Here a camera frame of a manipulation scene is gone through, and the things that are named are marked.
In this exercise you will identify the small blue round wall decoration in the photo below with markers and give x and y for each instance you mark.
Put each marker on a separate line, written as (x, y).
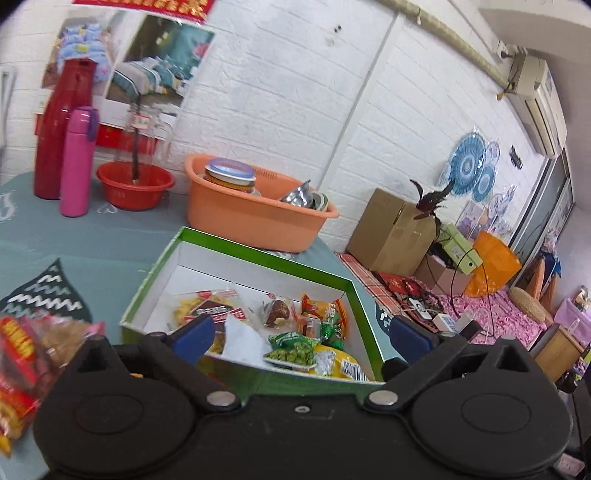
(492, 152)
(484, 183)

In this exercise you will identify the orange bag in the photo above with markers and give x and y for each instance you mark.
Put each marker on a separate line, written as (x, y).
(494, 263)

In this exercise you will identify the white power strip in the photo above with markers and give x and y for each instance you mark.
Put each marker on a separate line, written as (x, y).
(418, 308)

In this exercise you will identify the large yellow snack packet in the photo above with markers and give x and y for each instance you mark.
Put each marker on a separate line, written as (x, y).
(344, 364)

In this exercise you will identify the jar with blue lid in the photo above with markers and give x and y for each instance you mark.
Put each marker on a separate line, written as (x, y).
(228, 173)

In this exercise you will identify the dark long spoon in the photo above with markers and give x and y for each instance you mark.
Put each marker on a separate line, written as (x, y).
(135, 147)

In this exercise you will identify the red thermos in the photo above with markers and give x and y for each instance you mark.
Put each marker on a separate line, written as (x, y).
(55, 138)

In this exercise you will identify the clear brown label cookie packet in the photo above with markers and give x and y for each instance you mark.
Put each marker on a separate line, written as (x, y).
(207, 307)

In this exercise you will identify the orange basin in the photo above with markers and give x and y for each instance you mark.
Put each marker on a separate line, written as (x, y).
(249, 221)

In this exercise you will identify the purple leaf plant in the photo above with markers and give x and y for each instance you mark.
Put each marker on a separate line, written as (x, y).
(429, 201)

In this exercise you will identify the clear red date packet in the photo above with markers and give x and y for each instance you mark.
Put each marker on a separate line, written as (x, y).
(277, 311)

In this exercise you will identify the white air conditioner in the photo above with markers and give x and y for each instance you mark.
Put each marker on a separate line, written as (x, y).
(540, 101)

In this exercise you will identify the wall poster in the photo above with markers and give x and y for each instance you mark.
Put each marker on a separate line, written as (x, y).
(152, 60)

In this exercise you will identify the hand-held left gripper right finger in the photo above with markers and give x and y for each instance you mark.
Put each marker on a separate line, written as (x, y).
(408, 334)

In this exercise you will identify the small open cardboard box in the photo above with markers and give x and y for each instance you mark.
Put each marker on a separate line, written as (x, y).
(443, 279)

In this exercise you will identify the green cardboard box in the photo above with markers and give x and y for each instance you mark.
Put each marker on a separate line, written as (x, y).
(217, 272)

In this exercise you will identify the sliding glass door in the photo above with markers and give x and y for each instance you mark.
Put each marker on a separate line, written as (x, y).
(549, 207)

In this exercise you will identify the pink floral blanket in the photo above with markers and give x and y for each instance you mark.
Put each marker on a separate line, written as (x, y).
(503, 318)

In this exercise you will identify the wooden cabinet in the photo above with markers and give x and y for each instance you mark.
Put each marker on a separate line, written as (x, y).
(558, 350)

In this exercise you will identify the clear brown bread packet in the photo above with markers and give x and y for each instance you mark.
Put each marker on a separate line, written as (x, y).
(60, 337)

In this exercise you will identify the beige wrapped pipe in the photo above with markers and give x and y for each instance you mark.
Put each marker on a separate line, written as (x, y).
(443, 27)

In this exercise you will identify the light green box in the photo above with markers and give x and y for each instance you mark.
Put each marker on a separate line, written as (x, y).
(461, 251)

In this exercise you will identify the round woven cushion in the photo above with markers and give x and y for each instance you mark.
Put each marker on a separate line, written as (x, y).
(528, 302)

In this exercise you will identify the orange red snack packet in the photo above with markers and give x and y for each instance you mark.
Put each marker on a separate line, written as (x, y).
(323, 309)

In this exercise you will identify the brown cardboard box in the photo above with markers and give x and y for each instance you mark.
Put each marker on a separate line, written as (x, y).
(388, 230)

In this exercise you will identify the plaid cloth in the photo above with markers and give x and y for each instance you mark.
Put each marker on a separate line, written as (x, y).
(364, 281)

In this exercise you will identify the large blue round wall decoration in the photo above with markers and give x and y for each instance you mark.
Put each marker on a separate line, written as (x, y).
(467, 161)

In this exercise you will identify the metal bowl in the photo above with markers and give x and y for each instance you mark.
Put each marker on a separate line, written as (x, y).
(298, 197)

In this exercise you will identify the pink bottle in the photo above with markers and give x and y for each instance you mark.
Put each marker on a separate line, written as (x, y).
(76, 170)

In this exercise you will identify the white snack packet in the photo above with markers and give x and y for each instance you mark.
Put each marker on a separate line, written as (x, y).
(240, 341)

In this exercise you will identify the glass pitcher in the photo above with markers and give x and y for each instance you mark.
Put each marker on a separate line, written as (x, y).
(150, 124)

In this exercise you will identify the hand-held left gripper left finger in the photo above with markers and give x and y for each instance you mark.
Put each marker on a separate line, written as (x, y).
(196, 332)

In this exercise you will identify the green pea packet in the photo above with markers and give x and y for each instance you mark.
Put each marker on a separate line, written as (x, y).
(332, 334)
(288, 353)

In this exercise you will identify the red basin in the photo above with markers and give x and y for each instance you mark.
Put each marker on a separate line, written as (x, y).
(129, 191)

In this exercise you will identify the purple storage box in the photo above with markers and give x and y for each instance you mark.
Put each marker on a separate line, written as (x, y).
(570, 318)

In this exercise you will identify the red printed packet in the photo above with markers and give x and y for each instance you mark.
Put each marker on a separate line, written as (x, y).
(401, 286)

